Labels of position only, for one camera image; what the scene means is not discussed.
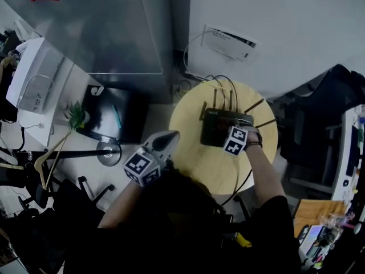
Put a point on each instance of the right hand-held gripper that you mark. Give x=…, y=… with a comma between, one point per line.
x=235, y=140

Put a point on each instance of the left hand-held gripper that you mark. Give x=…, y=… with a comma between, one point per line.
x=139, y=170

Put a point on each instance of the black router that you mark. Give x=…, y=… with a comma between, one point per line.
x=211, y=130

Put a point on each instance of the person's left forearm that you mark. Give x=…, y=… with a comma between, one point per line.
x=119, y=207

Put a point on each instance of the person's right forearm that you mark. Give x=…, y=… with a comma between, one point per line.
x=265, y=175

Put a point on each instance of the teal pen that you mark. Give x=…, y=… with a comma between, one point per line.
x=117, y=117

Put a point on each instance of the black coat stand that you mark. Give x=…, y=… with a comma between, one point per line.
x=108, y=154

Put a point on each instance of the person's black shirt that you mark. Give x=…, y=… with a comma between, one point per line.
x=171, y=210

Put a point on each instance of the black high-back office chair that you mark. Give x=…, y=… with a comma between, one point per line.
x=322, y=118

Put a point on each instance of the potted green plant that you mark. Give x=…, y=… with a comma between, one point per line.
x=77, y=117

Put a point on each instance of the yellow clip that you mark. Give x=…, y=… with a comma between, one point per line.
x=243, y=240

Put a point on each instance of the white desk under microwave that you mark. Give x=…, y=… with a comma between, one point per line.
x=74, y=90

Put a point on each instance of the wooden board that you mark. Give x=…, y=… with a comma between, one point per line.
x=313, y=213

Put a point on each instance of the black mesh office chair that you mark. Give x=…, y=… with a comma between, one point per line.
x=71, y=204

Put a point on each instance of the white computer desk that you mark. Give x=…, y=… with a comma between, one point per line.
x=340, y=175

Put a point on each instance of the black keyboard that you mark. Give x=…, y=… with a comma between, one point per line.
x=353, y=150

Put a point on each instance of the wooden clothes hanger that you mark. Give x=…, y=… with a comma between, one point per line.
x=11, y=166
x=38, y=167

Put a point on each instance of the silver refrigerator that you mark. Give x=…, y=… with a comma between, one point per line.
x=99, y=33

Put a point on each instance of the white microwave oven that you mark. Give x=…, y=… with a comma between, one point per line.
x=34, y=73

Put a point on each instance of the white wall network box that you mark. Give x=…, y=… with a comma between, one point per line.
x=228, y=43

